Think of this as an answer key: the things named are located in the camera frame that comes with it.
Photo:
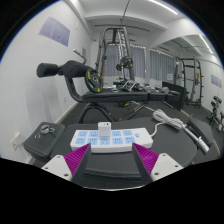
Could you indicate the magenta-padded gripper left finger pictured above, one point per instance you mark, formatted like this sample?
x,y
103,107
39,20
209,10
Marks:
x,y
59,165

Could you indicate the small brown wall sign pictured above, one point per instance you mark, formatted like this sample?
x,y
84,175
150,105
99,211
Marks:
x,y
83,52

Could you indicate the small white charger block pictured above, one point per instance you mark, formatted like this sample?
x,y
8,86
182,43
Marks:
x,y
104,129

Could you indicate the pale purple wall posters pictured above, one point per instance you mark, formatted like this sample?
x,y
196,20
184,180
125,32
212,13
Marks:
x,y
216,81

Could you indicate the grey window curtain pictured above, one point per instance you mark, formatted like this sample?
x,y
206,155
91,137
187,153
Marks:
x,y
161,65
138,61

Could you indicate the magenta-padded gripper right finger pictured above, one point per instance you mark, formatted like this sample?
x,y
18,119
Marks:
x,y
164,165

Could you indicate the black bench pad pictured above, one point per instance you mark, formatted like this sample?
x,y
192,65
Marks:
x,y
201,128

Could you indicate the long ceiling light strip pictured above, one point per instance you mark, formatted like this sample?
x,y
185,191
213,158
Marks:
x,y
163,6
206,44

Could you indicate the small white paper sign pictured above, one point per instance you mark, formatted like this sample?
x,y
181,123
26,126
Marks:
x,y
170,77

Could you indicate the white power strip blue sockets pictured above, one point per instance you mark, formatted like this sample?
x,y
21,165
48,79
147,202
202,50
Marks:
x,y
116,141

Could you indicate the silver barbell bar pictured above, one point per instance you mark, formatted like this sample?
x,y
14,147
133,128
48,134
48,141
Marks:
x,y
199,141

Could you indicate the black power rack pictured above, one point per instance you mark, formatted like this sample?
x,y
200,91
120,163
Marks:
x,y
196,83

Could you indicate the black dumbbell stand equipment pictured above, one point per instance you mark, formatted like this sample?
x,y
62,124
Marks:
x,y
216,113

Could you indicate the purple wall poster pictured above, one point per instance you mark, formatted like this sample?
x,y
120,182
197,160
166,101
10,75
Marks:
x,y
54,31

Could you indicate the black upright panel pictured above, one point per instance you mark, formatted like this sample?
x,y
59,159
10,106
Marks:
x,y
176,91

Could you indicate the black weight bench with rollers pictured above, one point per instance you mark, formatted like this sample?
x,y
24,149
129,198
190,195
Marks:
x,y
113,96

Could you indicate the silver carabiner clips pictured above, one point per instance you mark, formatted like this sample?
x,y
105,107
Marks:
x,y
45,129

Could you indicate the group of dumbbells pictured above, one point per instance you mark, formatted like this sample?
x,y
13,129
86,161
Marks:
x,y
150,89

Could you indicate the small black seat pad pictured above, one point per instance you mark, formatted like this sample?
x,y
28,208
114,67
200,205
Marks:
x,y
43,145

